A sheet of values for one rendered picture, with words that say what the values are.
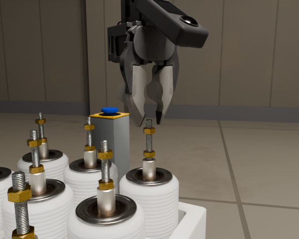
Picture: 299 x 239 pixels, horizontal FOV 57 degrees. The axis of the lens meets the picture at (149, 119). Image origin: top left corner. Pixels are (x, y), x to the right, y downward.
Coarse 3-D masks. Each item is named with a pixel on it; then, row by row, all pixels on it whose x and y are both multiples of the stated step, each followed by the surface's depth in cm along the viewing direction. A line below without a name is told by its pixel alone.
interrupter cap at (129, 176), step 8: (136, 168) 47; (160, 168) 47; (128, 176) 44; (136, 176) 44; (160, 176) 44; (168, 176) 44; (136, 184) 41; (144, 184) 41; (152, 184) 41; (160, 184) 41
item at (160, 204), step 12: (120, 192) 44; (132, 192) 41; (144, 192) 40; (156, 192) 40; (168, 192) 41; (144, 204) 41; (156, 204) 41; (168, 204) 42; (156, 216) 41; (168, 216) 42; (156, 228) 41; (168, 228) 42
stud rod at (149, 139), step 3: (147, 120) 43; (150, 120) 43; (147, 123) 43; (150, 123) 43; (147, 126) 43; (150, 126) 43; (147, 135) 43; (150, 135) 43; (147, 138) 43; (150, 138) 43; (147, 141) 43; (150, 141) 43; (147, 144) 43; (150, 144) 43; (147, 147) 43; (150, 147) 43; (147, 150) 43; (150, 150) 43; (147, 159) 44; (150, 159) 44
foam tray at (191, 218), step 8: (184, 208) 49; (192, 208) 49; (200, 208) 49; (184, 216) 46; (192, 216) 46; (200, 216) 46; (184, 224) 44; (192, 224) 44; (200, 224) 46; (176, 232) 42; (184, 232) 42; (192, 232) 42; (200, 232) 46
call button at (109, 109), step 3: (102, 108) 66; (105, 108) 66; (108, 108) 66; (111, 108) 66; (114, 108) 66; (117, 108) 67; (102, 111) 66; (105, 111) 65; (108, 111) 65; (111, 111) 65; (114, 111) 66; (117, 111) 66; (105, 114) 66; (108, 114) 66; (111, 114) 66; (114, 114) 66
